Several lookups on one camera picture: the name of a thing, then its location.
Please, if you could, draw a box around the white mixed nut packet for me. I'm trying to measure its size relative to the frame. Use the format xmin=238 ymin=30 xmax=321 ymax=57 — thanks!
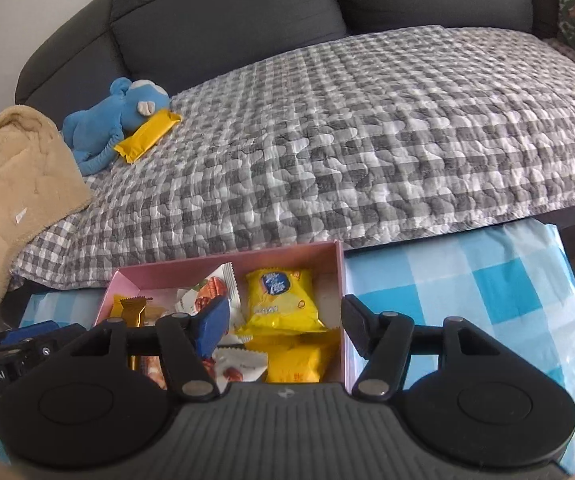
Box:
xmin=174 ymin=262 xmax=242 ymax=328

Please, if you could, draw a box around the blue plush toy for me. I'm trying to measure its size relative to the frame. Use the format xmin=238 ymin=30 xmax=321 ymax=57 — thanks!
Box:
xmin=61 ymin=77 xmax=171 ymax=177

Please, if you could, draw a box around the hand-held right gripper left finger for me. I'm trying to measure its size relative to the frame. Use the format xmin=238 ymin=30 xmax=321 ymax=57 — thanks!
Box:
xmin=70 ymin=294 xmax=231 ymax=403

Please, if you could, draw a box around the blue checkered tablecloth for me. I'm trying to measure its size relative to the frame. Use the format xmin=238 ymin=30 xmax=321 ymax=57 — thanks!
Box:
xmin=0 ymin=219 xmax=575 ymax=478

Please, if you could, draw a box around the yellow snack packet blue print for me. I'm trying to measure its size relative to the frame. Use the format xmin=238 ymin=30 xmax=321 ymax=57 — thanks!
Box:
xmin=236 ymin=268 xmax=329 ymax=337

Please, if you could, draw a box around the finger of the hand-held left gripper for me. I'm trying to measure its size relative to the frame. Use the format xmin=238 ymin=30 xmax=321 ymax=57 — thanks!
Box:
xmin=0 ymin=322 xmax=89 ymax=362

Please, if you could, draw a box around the beige fleece coat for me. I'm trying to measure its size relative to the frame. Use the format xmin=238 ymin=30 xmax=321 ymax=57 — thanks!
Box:
xmin=0 ymin=105 xmax=93 ymax=330

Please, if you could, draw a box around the white pecan nut packet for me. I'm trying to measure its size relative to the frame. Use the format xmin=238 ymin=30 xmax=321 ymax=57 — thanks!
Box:
xmin=201 ymin=346 xmax=269 ymax=392

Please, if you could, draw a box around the dark grey sofa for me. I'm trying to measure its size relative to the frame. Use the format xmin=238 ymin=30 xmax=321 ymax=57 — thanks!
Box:
xmin=14 ymin=0 xmax=575 ymax=111

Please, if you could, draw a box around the pink cardboard box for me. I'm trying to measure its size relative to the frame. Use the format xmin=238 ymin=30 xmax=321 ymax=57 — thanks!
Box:
xmin=92 ymin=240 xmax=352 ymax=396

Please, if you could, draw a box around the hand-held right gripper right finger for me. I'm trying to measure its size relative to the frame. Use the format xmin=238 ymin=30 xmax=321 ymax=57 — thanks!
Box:
xmin=341 ymin=294 xmax=493 ymax=403

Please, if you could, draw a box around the gold foil snack packet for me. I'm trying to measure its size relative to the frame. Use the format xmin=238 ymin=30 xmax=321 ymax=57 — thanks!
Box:
xmin=113 ymin=295 xmax=149 ymax=372

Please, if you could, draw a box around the yellow snack packet orange text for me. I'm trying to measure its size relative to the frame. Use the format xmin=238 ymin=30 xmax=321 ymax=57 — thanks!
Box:
xmin=244 ymin=332 xmax=339 ymax=385

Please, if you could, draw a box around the long yellow snack packet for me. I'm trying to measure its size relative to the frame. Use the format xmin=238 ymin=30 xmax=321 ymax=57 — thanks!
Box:
xmin=114 ymin=109 xmax=182 ymax=164

